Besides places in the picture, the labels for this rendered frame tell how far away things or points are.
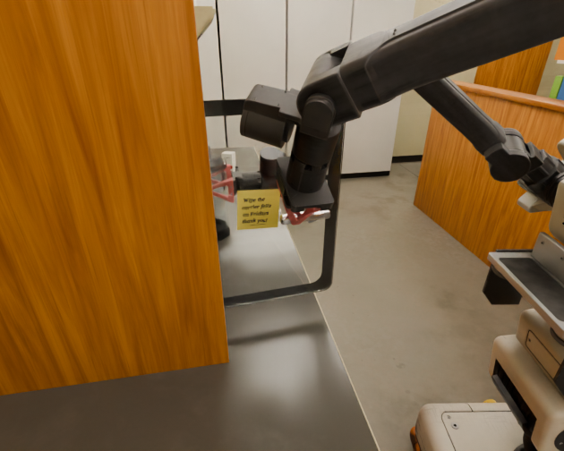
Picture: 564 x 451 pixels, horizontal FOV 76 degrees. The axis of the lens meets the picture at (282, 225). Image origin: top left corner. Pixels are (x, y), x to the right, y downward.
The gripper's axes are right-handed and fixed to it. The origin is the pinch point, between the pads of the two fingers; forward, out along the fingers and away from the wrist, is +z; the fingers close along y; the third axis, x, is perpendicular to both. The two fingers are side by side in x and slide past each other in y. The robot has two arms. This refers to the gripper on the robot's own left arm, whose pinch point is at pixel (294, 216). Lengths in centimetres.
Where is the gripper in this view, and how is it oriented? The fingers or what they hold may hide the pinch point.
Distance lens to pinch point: 61.3
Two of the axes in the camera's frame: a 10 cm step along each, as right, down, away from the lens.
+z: -1.4, 5.9, 7.9
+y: 2.4, 8.0, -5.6
